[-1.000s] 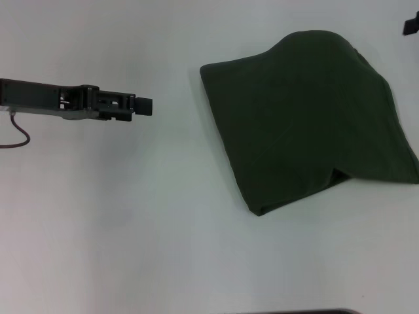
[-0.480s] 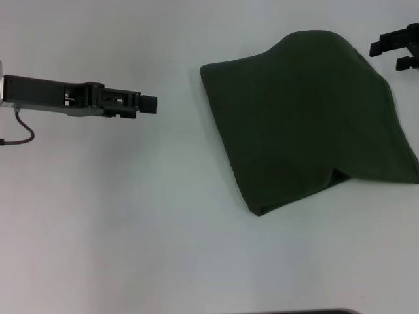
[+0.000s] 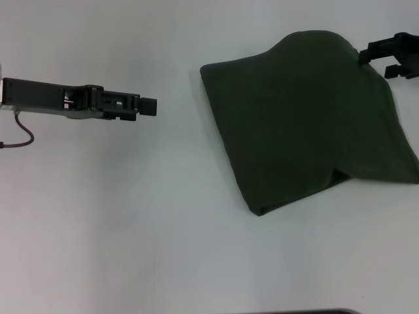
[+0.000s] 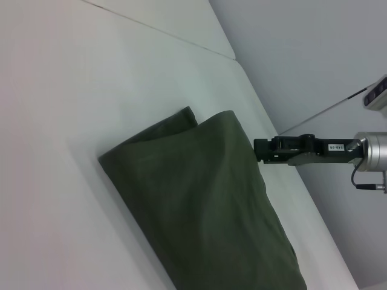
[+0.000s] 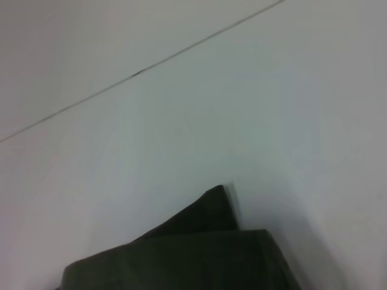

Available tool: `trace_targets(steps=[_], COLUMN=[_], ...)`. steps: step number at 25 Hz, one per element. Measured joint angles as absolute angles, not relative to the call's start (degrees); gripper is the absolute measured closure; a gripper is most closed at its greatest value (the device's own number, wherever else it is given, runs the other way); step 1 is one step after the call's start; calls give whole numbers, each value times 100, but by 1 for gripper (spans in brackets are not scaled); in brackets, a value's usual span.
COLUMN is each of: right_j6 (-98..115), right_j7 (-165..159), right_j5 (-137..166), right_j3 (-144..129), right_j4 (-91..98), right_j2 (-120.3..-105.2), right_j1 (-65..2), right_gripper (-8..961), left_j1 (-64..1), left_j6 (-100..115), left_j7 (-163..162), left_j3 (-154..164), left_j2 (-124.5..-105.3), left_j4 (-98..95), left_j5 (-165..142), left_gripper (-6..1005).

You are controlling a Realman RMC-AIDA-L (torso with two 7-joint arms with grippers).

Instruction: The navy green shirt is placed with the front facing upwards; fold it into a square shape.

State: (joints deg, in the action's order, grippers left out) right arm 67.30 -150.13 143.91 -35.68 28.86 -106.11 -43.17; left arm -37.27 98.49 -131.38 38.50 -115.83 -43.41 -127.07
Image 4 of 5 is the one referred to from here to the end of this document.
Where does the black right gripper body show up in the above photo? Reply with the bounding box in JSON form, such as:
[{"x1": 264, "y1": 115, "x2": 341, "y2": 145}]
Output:
[{"x1": 270, "y1": 134, "x2": 364, "y2": 167}]

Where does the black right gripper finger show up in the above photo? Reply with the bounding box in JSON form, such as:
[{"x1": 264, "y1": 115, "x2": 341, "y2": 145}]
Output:
[{"x1": 253, "y1": 138, "x2": 279, "y2": 166}]

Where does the dark green FREE t-shirt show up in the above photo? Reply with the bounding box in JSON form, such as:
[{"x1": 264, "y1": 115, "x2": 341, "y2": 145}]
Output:
[{"x1": 98, "y1": 105, "x2": 308, "y2": 290}]

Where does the black cable with silver plug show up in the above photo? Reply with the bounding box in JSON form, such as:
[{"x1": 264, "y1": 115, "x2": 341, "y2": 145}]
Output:
[{"x1": 350, "y1": 163, "x2": 387, "y2": 195}]

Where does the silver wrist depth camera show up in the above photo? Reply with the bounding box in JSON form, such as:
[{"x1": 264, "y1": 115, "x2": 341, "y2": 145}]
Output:
[{"x1": 362, "y1": 74, "x2": 387, "y2": 112}]

